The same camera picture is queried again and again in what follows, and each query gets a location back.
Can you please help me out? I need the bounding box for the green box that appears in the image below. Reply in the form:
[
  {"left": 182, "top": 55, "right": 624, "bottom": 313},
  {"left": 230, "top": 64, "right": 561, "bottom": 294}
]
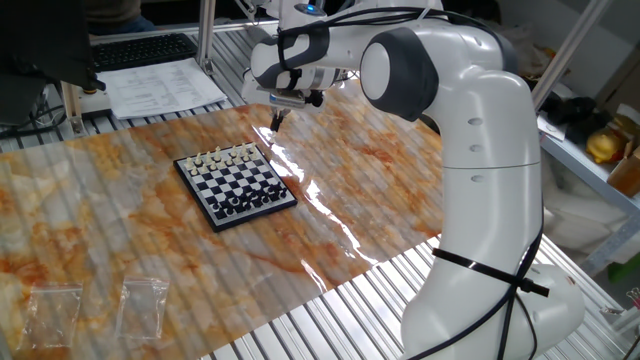
[{"left": 606, "top": 251, "right": 640, "bottom": 284}]

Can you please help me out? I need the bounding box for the person in brown top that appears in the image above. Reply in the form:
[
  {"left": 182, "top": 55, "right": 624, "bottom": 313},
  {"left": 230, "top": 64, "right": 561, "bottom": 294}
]
[{"left": 83, "top": 0, "right": 157, "bottom": 36}]

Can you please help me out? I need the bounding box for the black keyboard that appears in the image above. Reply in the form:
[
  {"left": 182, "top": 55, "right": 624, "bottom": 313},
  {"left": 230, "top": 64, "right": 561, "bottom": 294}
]
[{"left": 91, "top": 32, "right": 199, "bottom": 74}]

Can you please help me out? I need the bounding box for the white plastic sack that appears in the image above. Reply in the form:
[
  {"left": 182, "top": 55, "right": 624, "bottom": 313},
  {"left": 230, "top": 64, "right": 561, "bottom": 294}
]
[{"left": 541, "top": 149, "right": 640, "bottom": 264}]

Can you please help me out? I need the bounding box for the light grey metal shelf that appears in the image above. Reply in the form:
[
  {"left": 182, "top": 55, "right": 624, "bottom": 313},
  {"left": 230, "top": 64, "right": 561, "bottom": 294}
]
[{"left": 538, "top": 132, "right": 640, "bottom": 279}]

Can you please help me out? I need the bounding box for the yellow plastic toy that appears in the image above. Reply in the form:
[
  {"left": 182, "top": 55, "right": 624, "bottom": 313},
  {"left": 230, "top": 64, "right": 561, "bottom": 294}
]
[{"left": 586, "top": 127, "right": 627, "bottom": 165}]

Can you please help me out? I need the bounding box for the black connector plug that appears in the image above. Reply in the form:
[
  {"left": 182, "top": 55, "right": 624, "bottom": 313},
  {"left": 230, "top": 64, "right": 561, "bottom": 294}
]
[{"left": 304, "top": 88, "right": 326, "bottom": 109}]

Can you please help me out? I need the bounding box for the silver ribbed bar blue cap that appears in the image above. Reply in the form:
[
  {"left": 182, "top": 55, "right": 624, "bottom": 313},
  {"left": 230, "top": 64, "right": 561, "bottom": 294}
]
[{"left": 268, "top": 89, "right": 307, "bottom": 110}]

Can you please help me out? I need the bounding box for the white printed paper sheet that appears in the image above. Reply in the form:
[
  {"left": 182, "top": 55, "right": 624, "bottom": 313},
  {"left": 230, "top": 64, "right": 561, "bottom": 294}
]
[{"left": 96, "top": 57, "right": 229, "bottom": 122}]

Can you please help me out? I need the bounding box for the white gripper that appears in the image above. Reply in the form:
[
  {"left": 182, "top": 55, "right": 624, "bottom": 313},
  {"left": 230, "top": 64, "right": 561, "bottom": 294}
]
[{"left": 241, "top": 68, "right": 327, "bottom": 133}]

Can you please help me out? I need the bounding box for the black cloth bundle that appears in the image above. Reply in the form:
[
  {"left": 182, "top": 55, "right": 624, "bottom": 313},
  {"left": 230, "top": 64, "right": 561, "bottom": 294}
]
[{"left": 541, "top": 94, "right": 619, "bottom": 147}]

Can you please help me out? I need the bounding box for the small white paper note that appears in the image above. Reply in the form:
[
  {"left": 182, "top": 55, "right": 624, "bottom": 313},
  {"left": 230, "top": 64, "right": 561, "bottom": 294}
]
[{"left": 536, "top": 112, "right": 569, "bottom": 143}]

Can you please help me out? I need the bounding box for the black strap on arm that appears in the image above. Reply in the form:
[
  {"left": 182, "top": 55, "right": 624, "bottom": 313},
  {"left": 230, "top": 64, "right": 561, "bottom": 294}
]
[{"left": 431, "top": 247, "right": 551, "bottom": 299}]

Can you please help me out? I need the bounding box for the aluminium profile post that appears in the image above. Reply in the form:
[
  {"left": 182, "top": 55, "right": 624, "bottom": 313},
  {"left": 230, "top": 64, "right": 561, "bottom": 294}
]
[
  {"left": 529, "top": 0, "right": 615, "bottom": 111},
  {"left": 60, "top": 81, "right": 87, "bottom": 137},
  {"left": 194, "top": 0, "right": 218, "bottom": 77}
]

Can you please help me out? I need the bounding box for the orange marble pattern mat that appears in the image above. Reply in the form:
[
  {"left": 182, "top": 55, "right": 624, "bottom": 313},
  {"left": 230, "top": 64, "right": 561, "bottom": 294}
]
[{"left": 0, "top": 77, "right": 471, "bottom": 360}]

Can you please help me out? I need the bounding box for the aluminium profile rail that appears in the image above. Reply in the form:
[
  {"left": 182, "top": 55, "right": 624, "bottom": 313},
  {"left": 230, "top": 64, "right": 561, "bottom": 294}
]
[{"left": 88, "top": 19, "right": 251, "bottom": 47}]

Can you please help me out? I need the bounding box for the clear plastic zip bag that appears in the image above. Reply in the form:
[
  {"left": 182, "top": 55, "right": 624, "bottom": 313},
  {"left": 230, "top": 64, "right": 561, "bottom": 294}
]
[
  {"left": 114, "top": 276, "right": 171, "bottom": 342},
  {"left": 17, "top": 281, "right": 85, "bottom": 351}
]

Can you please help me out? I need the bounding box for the brown cardboard box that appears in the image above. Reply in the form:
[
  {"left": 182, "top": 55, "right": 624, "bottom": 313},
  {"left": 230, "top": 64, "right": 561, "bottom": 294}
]
[{"left": 606, "top": 142, "right": 640, "bottom": 199}]

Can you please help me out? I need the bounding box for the black framed folding chessboard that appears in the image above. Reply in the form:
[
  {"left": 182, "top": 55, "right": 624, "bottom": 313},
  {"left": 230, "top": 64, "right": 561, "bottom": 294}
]
[{"left": 172, "top": 141, "right": 299, "bottom": 234}]

